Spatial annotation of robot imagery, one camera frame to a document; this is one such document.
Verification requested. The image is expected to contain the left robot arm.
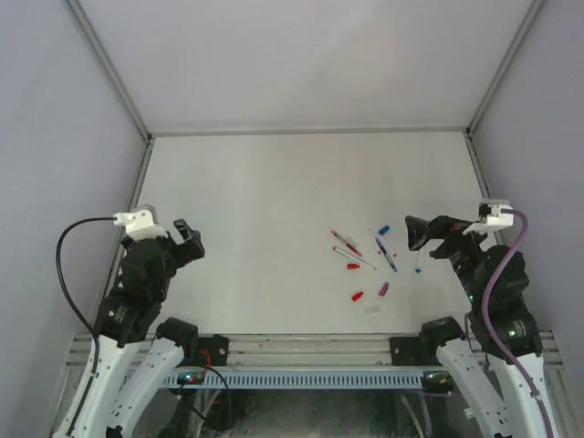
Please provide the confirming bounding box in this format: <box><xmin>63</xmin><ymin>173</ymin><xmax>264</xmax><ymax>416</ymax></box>
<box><xmin>54</xmin><ymin>210</ymin><xmax>205</xmax><ymax>437</ymax></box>

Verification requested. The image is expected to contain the red gel pen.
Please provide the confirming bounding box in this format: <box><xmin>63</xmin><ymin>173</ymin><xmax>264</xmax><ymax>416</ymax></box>
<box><xmin>331</xmin><ymin>230</ymin><xmax>362</xmax><ymax>256</ymax></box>

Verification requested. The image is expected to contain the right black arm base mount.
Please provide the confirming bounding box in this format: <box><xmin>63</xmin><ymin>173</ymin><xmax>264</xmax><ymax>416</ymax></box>
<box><xmin>389</xmin><ymin>336</ymin><xmax>428</xmax><ymax>367</ymax></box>

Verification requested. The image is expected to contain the blue cable duct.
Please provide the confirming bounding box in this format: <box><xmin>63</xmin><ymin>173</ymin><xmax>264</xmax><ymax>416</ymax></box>
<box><xmin>163</xmin><ymin>370</ymin><xmax>424</xmax><ymax>390</ymax></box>

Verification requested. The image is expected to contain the clear pen cap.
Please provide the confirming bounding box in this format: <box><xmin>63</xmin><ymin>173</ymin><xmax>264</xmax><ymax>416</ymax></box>
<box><xmin>363</xmin><ymin>305</ymin><xmax>381</xmax><ymax>316</ymax></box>

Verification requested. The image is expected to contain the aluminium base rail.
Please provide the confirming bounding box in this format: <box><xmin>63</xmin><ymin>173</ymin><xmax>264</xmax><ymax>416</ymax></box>
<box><xmin>66</xmin><ymin>331</ymin><xmax>565</xmax><ymax>370</ymax></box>

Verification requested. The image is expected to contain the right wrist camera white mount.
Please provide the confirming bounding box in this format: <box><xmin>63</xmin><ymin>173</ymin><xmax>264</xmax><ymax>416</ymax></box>
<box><xmin>463</xmin><ymin>198</ymin><xmax>514</xmax><ymax>235</ymax></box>

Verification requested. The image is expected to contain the blue gel pen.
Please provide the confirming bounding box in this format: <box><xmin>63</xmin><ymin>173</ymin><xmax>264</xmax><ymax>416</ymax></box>
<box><xmin>374</xmin><ymin>234</ymin><xmax>398</xmax><ymax>273</ymax></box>

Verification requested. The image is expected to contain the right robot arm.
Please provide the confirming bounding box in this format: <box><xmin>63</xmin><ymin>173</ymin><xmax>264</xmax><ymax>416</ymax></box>
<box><xmin>405</xmin><ymin>205</ymin><xmax>559</xmax><ymax>437</ymax></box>

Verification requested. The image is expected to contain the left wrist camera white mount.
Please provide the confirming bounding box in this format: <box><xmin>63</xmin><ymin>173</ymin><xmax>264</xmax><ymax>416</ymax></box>
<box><xmin>113</xmin><ymin>204</ymin><xmax>167</xmax><ymax>241</ymax></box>

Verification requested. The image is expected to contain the red cap lower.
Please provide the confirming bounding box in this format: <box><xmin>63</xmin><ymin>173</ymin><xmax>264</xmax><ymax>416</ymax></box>
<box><xmin>350</xmin><ymin>291</ymin><xmax>365</xmax><ymax>302</ymax></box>

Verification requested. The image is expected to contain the black camera cable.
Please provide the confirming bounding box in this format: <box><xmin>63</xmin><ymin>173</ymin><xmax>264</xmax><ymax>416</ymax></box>
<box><xmin>55</xmin><ymin>216</ymin><xmax>116</xmax><ymax>380</ymax></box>

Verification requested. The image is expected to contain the thin white red-tip pen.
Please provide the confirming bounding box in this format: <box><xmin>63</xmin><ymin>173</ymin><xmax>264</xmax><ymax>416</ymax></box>
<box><xmin>332</xmin><ymin>246</ymin><xmax>377</xmax><ymax>271</ymax></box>

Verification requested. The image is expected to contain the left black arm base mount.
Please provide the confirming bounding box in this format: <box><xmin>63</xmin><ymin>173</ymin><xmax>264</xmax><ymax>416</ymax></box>
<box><xmin>194</xmin><ymin>335</ymin><xmax>230</xmax><ymax>367</ymax></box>

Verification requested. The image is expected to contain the white fineliner pen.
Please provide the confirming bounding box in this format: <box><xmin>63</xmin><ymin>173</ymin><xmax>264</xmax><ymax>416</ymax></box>
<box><xmin>368</xmin><ymin>228</ymin><xmax>397</xmax><ymax>257</ymax></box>

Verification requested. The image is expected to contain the purple pen cap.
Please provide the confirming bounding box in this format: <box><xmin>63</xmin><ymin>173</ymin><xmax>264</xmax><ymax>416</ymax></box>
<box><xmin>379</xmin><ymin>283</ymin><xmax>390</xmax><ymax>297</ymax></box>

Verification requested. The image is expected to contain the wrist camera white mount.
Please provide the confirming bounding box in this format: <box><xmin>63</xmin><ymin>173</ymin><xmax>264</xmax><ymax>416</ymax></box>
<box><xmin>463</xmin><ymin>198</ymin><xmax>514</xmax><ymax>235</ymax></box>
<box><xmin>113</xmin><ymin>204</ymin><xmax>167</xmax><ymax>241</ymax></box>

